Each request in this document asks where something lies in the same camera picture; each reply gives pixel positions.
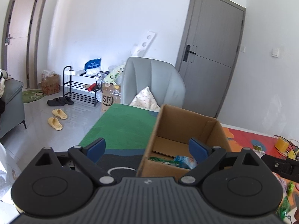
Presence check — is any grey sofa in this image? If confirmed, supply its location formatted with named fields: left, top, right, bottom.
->
left=1, top=79, right=26, bottom=138

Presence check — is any white dotted cushion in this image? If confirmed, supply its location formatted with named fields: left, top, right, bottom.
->
left=130, top=86, right=160, bottom=111

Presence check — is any brown cardboard box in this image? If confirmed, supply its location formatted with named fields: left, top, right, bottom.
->
left=137, top=105, right=232, bottom=180

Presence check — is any green label snack pack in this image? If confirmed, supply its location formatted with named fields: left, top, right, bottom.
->
left=149, top=157, right=179, bottom=167

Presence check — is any black shoe rack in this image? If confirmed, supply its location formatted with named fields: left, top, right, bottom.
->
left=62, top=66, right=101, bottom=107

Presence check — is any yellow tape roll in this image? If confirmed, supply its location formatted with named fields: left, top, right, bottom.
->
left=275, top=136, right=289, bottom=152

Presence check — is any yellow slipper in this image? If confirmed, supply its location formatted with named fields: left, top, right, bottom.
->
left=52, top=109, right=68, bottom=120
left=48, top=117, right=63, bottom=131

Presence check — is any left yellow slipper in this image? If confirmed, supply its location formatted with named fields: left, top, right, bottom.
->
left=52, top=109, right=68, bottom=120

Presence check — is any small brown floor box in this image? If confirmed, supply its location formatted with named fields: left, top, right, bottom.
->
left=41, top=70, right=60, bottom=95

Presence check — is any right yellow slipper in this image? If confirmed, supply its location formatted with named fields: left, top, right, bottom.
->
left=48, top=117, right=63, bottom=131

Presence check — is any blue triangular snack pack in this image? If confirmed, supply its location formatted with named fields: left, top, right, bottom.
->
left=173, top=156, right=197, bottom=170

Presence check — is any small green snack pack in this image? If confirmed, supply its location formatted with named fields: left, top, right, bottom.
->
left=286, top=181, right=295, bottom=197

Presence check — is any grey door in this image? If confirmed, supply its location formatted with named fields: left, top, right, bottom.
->
left=176, top=0, right=246, bottom=117

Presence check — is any grey armchair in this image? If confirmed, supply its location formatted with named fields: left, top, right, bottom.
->
left=121, top=57, right=186, bottom=108

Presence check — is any white board with holes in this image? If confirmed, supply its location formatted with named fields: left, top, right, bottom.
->
left=130, top=31, right=157, bottom=57

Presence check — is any black door handle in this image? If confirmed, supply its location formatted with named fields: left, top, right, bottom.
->
left=183, top=45, right=196, bottom=62

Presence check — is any yellow crumpled wrapper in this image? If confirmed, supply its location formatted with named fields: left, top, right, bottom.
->
left=287, top=150, right=297, bottom=160

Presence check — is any blue plastic bag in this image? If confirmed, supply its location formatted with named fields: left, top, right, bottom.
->
left=84, top=58, right=101, bottom=71

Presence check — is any green candy pack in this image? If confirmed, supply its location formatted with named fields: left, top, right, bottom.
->
left=276, top=196, right=290, bottom=220

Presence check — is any black slippers pair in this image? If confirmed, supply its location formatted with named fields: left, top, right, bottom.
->
left=47, top=96, right=74, bottom=107

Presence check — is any open room door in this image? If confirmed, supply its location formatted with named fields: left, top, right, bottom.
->
left=1, top=0, right=46, bottom=88

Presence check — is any white wall switch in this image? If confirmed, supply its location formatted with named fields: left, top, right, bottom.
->
left=271, top=48, right=280, bottom=58

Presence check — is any colourful cartoon table mat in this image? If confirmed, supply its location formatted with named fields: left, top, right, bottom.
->
left=78, top=103, right=299, bottom=224

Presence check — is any SF cardboard box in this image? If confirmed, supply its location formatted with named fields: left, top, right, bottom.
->
left=101, top=83, right=121, bottom=113

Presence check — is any green floor mat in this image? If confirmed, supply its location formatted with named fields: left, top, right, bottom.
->
left=22, top=90, right=46, bottom=103

